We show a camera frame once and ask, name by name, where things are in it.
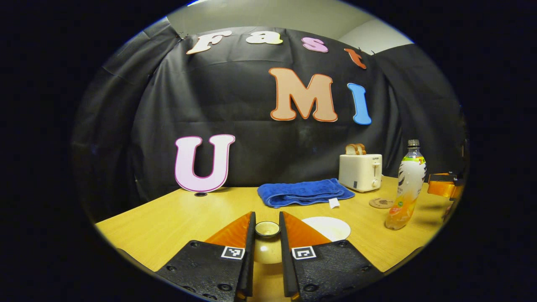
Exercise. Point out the toasted bread slice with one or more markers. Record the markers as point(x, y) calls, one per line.
point(362, 149)
point(351, 149)

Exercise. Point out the round wooden coaster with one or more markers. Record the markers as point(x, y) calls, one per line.
point(381, 203)

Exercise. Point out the clear water bottle white label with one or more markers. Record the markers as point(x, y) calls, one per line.
point(409, 180)

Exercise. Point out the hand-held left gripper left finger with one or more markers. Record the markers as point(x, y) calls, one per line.
point(251, 251)

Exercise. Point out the white toaster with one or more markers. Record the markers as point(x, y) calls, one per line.
point(358, 172)

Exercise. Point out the black backdrop cloth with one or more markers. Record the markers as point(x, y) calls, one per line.
point(251, 105)

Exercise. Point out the blue towel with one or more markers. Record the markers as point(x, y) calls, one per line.
point(302, 191)

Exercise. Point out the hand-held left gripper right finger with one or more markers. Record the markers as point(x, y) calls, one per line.
point(284, 260)

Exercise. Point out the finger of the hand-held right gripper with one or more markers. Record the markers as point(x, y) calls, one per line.
point(442, 186)

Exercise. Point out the yellow teacup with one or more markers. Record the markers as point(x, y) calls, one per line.
point(331, 228)

